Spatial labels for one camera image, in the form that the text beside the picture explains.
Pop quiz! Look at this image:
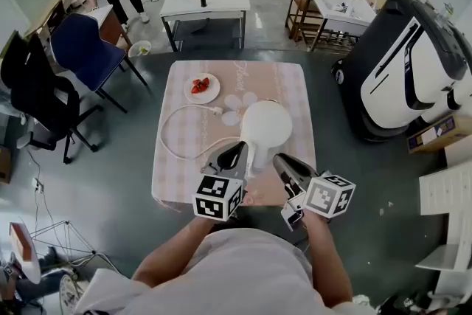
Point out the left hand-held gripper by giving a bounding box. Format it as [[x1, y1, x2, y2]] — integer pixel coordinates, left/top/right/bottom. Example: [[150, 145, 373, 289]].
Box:
[[191, 141, 249, 221]]

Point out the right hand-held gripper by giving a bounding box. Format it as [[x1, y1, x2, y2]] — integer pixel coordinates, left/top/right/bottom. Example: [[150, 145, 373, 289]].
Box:
[[273, 153, 357, 232]]

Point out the white electric kettle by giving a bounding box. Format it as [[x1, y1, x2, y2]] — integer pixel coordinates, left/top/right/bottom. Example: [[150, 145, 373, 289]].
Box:
[[239, 98, 294, 179]]

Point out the person's left forearm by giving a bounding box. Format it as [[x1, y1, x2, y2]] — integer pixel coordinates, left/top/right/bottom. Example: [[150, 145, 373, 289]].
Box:
[[131, 215, 219, 288]]

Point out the person's right forearm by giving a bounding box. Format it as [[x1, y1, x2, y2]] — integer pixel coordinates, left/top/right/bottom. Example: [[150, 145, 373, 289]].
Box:
[[299, 212, 354, 308]]

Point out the pink checked flower tablecloth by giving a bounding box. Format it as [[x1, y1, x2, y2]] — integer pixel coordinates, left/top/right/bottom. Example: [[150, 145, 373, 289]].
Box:
[[151, 60, 318, 208]]

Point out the white round plate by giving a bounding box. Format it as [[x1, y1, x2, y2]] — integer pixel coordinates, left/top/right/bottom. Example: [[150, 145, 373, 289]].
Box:
[[183, 72, 221, 105]]

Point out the person's white shirt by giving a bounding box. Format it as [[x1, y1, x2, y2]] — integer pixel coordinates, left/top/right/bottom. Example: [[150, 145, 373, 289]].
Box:
[[72, 227, 378, 315]]

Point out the black and white robot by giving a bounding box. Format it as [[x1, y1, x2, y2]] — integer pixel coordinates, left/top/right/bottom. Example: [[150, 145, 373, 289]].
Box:
[[330, 0, 472, 144]]

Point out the white bowl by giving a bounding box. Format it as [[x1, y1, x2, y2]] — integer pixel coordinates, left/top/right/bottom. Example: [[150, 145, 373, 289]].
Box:
[[127, 40, 153, 59]]

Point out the white shelf unit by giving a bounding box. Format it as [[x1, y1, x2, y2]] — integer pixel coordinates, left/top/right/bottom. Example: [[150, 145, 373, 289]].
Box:
[[414, 157, 472, 297]]

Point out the cardboard box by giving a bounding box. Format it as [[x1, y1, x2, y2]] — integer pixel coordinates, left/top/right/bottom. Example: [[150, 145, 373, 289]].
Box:
[[406, 113, 472, 155], [0, 145, 13, 185]]

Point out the wooden rack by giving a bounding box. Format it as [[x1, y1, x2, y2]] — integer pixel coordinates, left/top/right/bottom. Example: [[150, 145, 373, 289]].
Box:
[[284, 0, 355, 53]]

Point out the white sink with faucet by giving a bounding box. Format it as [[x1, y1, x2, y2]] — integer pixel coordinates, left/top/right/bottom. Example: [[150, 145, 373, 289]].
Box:
[[309, 0, 378, 38]]

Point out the brown wooden desk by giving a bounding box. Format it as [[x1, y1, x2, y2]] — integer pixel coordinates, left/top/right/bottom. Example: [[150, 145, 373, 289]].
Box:
[[24, 0, 133, 49]]

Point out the blue chair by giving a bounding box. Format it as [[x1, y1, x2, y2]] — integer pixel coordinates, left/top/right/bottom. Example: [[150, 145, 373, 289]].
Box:
[[49, 12, 149, 114]]

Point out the black office chair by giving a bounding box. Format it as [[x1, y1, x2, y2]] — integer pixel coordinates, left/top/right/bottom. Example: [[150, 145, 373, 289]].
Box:
[[0, 33, 105, 165]]

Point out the orange box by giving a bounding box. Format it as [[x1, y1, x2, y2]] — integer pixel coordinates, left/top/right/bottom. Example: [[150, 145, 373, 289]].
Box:
[[8, 221, 42, 285]]

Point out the white power cord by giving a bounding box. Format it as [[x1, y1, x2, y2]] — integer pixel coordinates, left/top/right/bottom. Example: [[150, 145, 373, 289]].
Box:
[[159, 104, 243, 161]]

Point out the metal wire stand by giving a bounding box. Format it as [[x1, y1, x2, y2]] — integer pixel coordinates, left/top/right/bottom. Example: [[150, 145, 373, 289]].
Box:
[[28, 220, 123, 271]]

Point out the thin floor cable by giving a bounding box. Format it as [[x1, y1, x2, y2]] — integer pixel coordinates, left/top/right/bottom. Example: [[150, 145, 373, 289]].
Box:
[[25, 149, 74, 259]]

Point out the round wire basket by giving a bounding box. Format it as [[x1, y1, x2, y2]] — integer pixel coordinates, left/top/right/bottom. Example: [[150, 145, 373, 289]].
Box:
[[58, 272, 85, 315]]

